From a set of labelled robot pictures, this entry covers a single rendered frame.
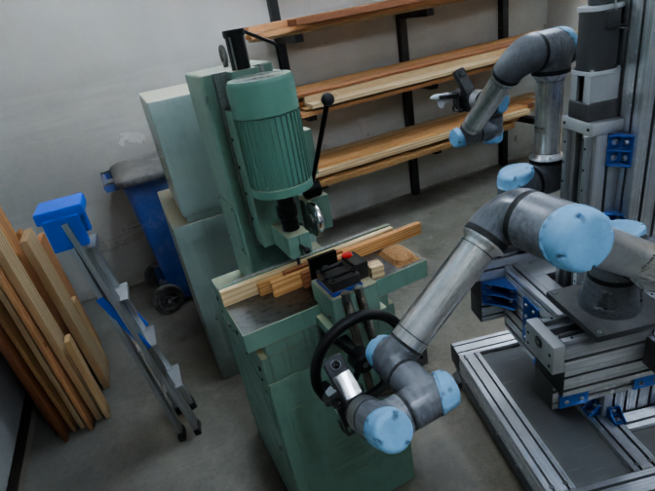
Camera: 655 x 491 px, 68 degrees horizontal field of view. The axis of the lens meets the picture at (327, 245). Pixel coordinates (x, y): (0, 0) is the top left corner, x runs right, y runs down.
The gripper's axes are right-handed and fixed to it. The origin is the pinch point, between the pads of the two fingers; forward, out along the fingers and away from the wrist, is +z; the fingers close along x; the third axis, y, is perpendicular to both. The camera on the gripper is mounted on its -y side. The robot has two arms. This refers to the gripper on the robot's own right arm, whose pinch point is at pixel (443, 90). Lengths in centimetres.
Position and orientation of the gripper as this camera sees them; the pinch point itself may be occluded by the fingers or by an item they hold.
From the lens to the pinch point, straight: 221.3
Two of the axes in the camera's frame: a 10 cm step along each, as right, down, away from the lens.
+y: 2.8, 8.3, 4.8
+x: 8.7, -4.3, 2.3
